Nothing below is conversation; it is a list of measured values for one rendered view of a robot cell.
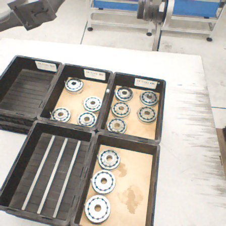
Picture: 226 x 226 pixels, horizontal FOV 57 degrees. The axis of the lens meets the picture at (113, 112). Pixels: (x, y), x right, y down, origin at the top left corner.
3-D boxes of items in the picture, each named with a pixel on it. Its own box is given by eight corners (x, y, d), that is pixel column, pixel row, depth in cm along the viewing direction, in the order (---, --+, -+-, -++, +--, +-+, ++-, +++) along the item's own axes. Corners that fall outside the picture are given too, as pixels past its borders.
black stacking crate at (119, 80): (113, 85, 129) (114, 71, 119) (161, 93, 126) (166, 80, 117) (97, 142, 107) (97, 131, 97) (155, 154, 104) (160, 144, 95)
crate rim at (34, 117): (16, 57, 126) (15, 54, 124) (64, 65, 124) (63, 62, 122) (-20, 110, 104) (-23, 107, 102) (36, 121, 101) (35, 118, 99)
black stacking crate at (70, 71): (66, 76, 131) (63, 63, 122) (113, 85, 129) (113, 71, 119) (42, 130, 109) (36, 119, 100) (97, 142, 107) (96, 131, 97)
